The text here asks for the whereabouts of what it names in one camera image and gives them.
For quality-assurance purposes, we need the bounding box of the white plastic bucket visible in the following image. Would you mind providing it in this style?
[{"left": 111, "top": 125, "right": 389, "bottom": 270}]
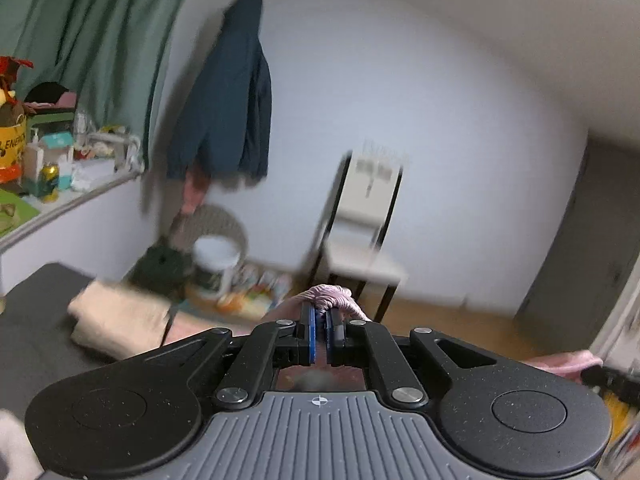
[{"left": 192, "top": 235, "right": 241, "bottom": 300}]

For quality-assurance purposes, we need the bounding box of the teal white carton box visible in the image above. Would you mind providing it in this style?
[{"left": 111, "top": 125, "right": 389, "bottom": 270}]
[{"left": 22, "top": 132, "right": 74, "bottom": 198}]

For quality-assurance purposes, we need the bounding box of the dark green small stool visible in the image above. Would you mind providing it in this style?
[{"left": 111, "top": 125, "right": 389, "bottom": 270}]
[{"left": 129, "top": 245, "right": 192, "bottom": 301}]

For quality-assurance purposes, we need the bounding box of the mauve pink ribbed garment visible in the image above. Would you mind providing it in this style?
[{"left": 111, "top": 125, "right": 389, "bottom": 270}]
[{"left": 260, "top": 284, "right": 371, "bottom": 392}]

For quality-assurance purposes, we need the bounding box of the white black wooden chair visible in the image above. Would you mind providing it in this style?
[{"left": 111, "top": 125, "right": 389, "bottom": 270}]
[{"left": 307, "top": 152, "right": 407, "bottom": 323}]

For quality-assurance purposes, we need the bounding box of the yellow drink can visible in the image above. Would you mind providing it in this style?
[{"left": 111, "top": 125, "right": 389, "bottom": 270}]
[{"left": 39, "top": 162, "right": 60, "bottom": 203}]

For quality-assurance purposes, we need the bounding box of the green curtain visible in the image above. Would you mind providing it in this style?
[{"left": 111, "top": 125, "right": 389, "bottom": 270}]
[{"left": 1, "top": 0, "right": 183, "bottom": 157}]

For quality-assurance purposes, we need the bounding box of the dark teal hanging jacket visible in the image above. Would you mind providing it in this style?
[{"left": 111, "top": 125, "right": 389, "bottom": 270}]
[{"left": 166, "top": 0, "right": 272, "bottom": 181}]

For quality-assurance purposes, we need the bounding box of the pile of sneakers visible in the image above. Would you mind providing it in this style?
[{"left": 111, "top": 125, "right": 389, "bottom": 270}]
[{"left": 217, "top": 264, "right": 292, "bottom": 320}]

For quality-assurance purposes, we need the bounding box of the yellow plush toy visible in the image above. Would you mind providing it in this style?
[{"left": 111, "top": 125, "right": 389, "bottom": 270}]
[{"left": 0, "top": 56, "right": 34, "bottom": 128}]

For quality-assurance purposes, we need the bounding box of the pink hanging garment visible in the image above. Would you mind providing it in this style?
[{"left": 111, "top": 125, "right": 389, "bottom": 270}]
[{"left": 180, "top": 166, "right": 210, "bottom": 216}]

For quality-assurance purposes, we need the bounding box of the yellow orange cardboard box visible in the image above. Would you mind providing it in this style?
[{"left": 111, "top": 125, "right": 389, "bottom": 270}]
[{"left": 0, "top": 116, "right": 27, "bottom": 183}]

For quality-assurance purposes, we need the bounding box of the dark grey bed sheet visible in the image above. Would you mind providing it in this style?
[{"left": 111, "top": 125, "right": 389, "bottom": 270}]
[{"left": 1, "top": 263, "right": 160, "bottom": 434}]

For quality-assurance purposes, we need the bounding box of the dark grey door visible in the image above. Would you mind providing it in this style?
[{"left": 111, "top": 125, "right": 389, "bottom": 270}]
[{"left": 515, "top": 140, "right": 639, "bottom": 353}]

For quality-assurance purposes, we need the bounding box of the pink yellow striped knit sweater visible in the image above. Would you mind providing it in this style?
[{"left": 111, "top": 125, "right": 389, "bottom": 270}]
[{"left": 163, "top": 312, "right": 256, "bottom": 346}]

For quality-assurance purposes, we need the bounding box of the beige folded garment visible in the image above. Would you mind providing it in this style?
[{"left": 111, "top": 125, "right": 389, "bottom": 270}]
[{"left": 67, "top": 280, "right": 171, "bottom": 360}]

